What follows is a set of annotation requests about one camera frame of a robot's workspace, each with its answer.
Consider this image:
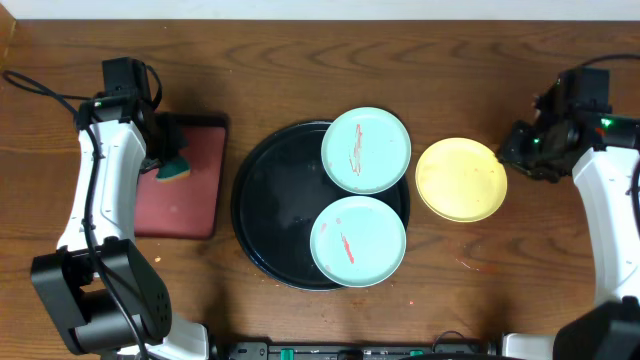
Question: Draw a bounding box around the green yellow sponge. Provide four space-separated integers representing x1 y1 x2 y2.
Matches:
155 156 191 182

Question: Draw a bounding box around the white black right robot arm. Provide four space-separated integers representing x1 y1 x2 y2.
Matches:
497 115 639 360

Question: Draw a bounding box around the rectangular tray with red water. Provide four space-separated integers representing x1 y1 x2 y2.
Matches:
134 113 228 239

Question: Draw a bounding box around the mint green plate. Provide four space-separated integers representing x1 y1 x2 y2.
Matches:
321 107 411 195
310 196 407 288

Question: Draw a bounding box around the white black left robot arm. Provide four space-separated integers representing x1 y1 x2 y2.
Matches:
31 97 210 359

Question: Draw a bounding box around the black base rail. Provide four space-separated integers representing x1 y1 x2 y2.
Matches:
212 338 499 360

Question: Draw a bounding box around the round black tray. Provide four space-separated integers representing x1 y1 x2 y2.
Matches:
231 121 410 291

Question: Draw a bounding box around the yellow plate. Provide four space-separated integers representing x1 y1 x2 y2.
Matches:
415 137 508 223

